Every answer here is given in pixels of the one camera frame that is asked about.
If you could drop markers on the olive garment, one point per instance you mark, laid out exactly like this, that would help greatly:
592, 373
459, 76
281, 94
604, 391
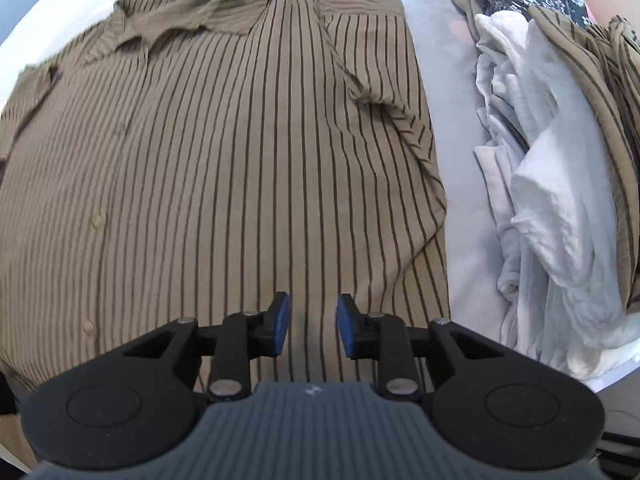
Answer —
462, 5

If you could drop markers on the white garment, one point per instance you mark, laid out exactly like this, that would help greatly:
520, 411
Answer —
550, 185

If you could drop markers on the brown striped collared shirt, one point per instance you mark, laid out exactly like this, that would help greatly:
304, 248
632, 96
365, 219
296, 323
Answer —
200, 160

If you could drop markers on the pink polka dot bed sheet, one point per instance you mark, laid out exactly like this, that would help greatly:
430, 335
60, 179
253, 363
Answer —
460, 210

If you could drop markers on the brown striped garment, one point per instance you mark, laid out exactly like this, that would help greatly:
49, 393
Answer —
600, 85

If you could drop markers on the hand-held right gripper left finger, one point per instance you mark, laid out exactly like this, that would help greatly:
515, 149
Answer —
280, 325

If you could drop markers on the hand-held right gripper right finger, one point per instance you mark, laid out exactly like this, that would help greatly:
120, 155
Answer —
346, 327

